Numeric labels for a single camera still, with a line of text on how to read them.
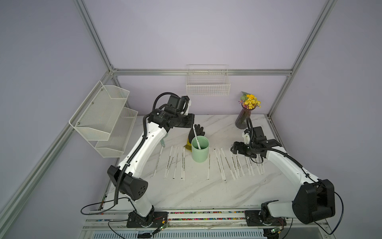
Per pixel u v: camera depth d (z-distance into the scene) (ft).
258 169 2.98
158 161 3.08
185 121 2.11
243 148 2.49
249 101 3.08
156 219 2.40
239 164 3.05
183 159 3.13
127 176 1.37
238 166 3.04
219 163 3.05
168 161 3.08
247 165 3.05
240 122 3.60
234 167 3.04
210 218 2.45
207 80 3.11
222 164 3.05
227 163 3.07
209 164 3.05
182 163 3.05
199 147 2.76
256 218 2.41
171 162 3.06
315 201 1.34
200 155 2.98
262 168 3.00
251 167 3.02
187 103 2.25
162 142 3.42
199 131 3.59
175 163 3.05
